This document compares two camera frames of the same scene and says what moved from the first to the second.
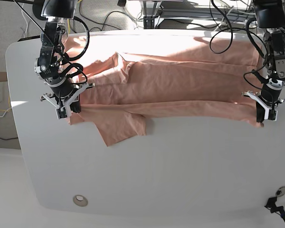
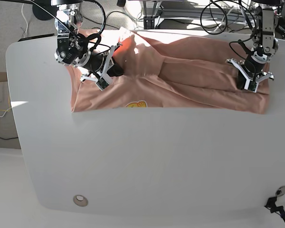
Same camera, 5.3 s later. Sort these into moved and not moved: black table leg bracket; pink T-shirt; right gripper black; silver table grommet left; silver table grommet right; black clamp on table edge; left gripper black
Moved: right gripper black; pink T-shirt; left gripper black
Not moved: black table leg bracket; silver table grommet right; black clamp on table edge; silver table grommet left
